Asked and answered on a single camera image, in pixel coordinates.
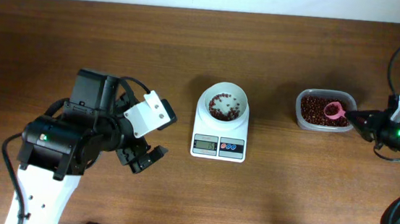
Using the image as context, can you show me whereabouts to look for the red beans in bowl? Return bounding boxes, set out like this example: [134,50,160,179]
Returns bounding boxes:
[208,93,242,121]

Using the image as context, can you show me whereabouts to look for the pink measuring scoop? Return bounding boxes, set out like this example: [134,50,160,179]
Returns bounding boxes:
[323,101,345,120]

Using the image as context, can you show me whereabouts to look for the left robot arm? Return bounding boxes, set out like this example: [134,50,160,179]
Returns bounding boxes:
[1,69,177,224]

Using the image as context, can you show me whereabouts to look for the white digital kitchen scale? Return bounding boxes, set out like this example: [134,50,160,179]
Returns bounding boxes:
[190,96,250,163]

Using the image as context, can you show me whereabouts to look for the clear plastic container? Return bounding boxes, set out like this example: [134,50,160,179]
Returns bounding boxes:
[295,88,357,133]

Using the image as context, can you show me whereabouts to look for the left black camera cable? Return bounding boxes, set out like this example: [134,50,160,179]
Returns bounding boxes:
[0,66,153,224]

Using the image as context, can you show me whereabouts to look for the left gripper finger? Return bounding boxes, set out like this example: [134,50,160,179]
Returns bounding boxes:
[158,99,177,130]
[129,145,168,174]

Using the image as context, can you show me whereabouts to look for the red adzuki beans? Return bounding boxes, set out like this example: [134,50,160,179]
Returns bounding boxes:
[300,96,350,127]

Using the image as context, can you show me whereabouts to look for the white round bowl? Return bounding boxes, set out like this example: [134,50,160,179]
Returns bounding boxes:
[197,82,250,124]

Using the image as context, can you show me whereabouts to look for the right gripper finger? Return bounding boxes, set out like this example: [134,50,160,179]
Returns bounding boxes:
[344,110,381,119]
[345,113,369,141]

